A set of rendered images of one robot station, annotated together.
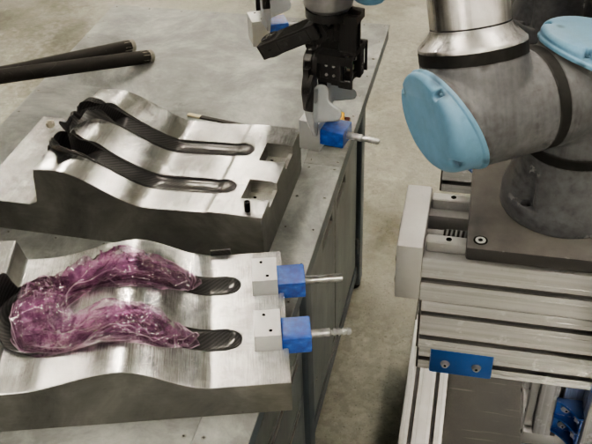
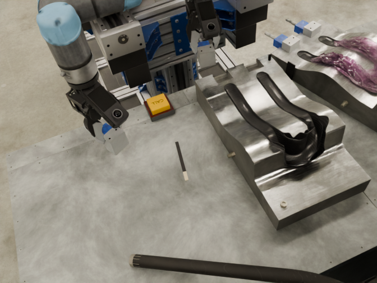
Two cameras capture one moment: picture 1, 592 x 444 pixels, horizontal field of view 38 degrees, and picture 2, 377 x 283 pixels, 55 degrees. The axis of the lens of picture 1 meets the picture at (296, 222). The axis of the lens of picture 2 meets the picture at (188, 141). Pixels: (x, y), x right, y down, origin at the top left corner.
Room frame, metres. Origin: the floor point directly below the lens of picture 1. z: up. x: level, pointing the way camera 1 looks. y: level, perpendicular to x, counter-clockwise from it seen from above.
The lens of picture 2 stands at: (1.73, 0.68, 1.67)
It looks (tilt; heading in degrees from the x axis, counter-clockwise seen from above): 52 degrees down; 240
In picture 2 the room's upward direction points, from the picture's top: 9 degrees counter-clockwise
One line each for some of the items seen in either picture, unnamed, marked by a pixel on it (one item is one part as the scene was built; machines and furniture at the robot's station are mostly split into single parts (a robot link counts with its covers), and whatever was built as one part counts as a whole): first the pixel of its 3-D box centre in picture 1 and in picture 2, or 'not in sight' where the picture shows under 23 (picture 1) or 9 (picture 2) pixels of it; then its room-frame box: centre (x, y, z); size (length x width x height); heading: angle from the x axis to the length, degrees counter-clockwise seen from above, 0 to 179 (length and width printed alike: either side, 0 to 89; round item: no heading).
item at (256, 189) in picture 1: (259, 199); (252, 69); (1.10, 0.06, 0.87); 0.05 x 0.05 x 0.04; 75
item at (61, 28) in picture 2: not in sight; (64, 35); (1.60, 0.03, 1.25); 0.09 x 0.08 x 0.11; 74
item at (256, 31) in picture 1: (281, 25); (103, 132); (1.60, 0.01, 0.93); 0.13 x 0.05 x 0.05; 103
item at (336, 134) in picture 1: (341, 134); (202, 46); (1.19, -0.08, 0.93); 0.13 x 0.05 x 0.05; 65
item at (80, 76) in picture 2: not in sight; (77, 67); (1.60, 0.03, 1.17); 0.08 x 0.08 x 0.05
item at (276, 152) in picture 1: (276, 161); (222, 80); (1.20, 0.03, 0.87); 0.05 x 0.05 x 0.04; 75
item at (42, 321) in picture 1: (102, 297); (361, 59); (0.85, 0.27, 0.90); 0.26 x 0.18 x 0.08; 92
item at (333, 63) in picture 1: (333, 44); (200, 3); (1.19, -0.07, 1.09); 0.09 x 0.08 x 0.12; 65
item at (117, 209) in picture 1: (141, 165); (272, 126); (1.21, 0.26, 0.87); 0.50 x 0.26 x 0.14; 75
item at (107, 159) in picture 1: (143, 144); (274, 109); (1.20, 0.25, 0.92); 0.35 x 0.16 x 0.09; 75
